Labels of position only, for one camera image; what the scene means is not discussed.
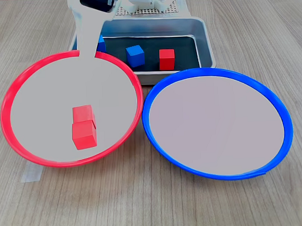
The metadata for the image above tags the white plate blue rim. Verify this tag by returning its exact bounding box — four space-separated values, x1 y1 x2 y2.
140 63 296 186

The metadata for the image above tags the white plate red rim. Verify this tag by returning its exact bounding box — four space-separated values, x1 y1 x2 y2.
0 47 147 172

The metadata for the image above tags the pale perforated base plate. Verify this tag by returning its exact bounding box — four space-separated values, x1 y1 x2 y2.
115 0 180 17

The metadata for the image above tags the steel tray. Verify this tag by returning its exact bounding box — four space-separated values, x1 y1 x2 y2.
68 13 217 89

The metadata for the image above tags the red cube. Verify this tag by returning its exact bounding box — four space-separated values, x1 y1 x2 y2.
71 119 98 151
72 104 97 128
158 48 176 71

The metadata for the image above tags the blue cube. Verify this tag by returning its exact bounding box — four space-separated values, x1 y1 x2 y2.
125 44 145 69
97 34 107 53

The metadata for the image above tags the clear tape strip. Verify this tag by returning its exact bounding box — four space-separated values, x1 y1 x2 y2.
20 161 44 184
177 0 192 17

